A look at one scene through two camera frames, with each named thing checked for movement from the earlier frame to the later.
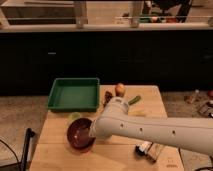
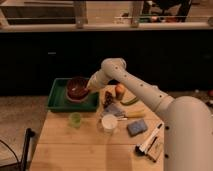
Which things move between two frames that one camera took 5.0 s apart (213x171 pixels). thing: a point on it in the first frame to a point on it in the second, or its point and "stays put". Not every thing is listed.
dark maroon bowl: x=78 y=134 to x=77 y=87
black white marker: x=142 y=148 stays put
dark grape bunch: x=108 y=97 stays put
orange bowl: x=90 y=149 to x=76 y=100
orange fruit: x=120 y=90 stays put
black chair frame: x=29 y=134 stays put
